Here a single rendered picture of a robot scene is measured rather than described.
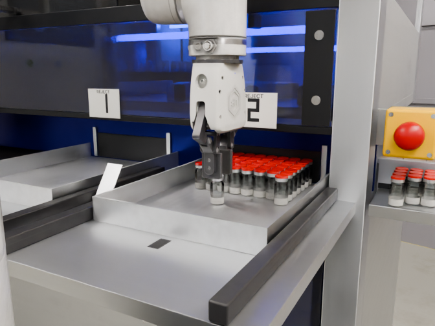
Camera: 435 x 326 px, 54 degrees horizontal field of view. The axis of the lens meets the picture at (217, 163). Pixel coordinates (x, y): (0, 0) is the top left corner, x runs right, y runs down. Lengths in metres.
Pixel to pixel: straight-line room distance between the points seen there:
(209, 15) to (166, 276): 0.35
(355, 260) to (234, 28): 0.42
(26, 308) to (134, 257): 0.85
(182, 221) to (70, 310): 0.70
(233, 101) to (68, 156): 0.52
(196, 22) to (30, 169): 0.52
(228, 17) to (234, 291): 0.37
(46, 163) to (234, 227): 0.59
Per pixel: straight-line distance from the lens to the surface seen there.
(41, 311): 1.28
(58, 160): 1.02
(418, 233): 3.01
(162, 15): 0.64
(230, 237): 0.50
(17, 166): 0.95
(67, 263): 0.50
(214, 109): 0.59
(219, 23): 0.60
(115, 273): 0.47
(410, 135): 0.65
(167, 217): 0.54
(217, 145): 0.62
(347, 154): 0.70
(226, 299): 0.37
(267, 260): 0.43
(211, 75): 0.59
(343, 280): 0.77
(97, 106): 0.94
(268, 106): 0.73
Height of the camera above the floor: 1.08
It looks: 12 degrees down
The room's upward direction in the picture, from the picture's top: straight up
